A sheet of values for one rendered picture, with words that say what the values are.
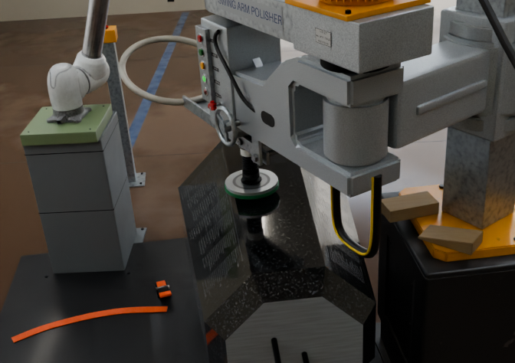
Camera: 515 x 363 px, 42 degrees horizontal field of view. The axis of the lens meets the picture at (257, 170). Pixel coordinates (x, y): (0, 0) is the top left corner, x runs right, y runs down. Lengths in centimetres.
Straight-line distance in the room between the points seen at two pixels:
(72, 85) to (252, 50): 137
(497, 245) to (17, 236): 292
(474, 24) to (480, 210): 68
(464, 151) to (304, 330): 85
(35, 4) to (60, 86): 635
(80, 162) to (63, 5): 634
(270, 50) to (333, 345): 105
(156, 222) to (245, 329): 205
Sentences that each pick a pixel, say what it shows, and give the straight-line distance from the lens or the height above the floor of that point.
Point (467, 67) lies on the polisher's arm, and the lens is 221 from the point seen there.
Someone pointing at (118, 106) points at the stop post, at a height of 57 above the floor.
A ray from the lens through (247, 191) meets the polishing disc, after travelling 264.
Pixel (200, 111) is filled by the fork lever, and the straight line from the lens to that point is 283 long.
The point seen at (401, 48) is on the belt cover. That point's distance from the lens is 182.
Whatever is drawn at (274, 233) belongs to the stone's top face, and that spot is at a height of 82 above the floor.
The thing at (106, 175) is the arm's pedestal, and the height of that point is 60.
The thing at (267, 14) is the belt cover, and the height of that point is 163.
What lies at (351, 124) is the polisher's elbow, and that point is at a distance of 192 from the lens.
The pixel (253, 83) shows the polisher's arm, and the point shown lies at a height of 138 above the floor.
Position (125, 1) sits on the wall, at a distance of 954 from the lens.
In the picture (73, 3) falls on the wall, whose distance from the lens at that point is 971.
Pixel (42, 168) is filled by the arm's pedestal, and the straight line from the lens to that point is 362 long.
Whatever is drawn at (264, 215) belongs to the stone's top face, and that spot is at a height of 82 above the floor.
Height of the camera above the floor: 214
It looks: 27 degrees down
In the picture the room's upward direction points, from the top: 4 degrees counter-clockwise
